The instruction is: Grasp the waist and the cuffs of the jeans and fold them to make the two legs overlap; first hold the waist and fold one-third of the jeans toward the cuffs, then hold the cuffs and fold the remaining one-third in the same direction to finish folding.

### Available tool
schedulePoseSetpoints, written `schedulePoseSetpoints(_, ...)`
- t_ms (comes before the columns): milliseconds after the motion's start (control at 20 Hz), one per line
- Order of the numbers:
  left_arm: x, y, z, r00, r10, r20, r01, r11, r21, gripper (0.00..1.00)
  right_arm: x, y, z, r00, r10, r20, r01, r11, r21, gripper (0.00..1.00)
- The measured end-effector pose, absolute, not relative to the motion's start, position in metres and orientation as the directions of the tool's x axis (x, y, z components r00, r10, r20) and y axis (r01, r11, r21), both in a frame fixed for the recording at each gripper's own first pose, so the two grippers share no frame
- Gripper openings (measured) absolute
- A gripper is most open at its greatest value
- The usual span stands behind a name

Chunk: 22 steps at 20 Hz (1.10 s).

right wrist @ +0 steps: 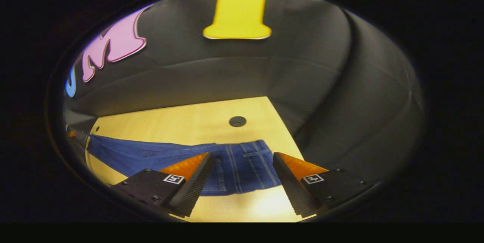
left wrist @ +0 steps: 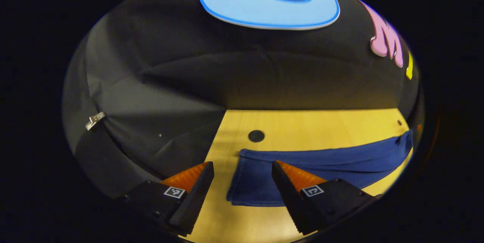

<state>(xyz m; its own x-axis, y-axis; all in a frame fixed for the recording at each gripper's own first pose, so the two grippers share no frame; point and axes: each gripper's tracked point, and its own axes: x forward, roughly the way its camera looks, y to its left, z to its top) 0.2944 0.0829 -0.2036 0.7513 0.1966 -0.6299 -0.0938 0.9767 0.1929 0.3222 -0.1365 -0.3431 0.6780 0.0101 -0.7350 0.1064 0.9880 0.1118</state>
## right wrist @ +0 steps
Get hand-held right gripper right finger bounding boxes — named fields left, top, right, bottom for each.
left=272, top=152, right=375, bottom=218

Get black backdrop cloth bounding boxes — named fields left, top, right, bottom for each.
left=62, top=0, right=424, bottom=183

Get blue denim jeans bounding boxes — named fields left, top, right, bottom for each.
left=86, top=134, right=282, bottom=197

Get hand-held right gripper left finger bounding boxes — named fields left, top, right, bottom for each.
left=110, top=152, right=215, bottom=218

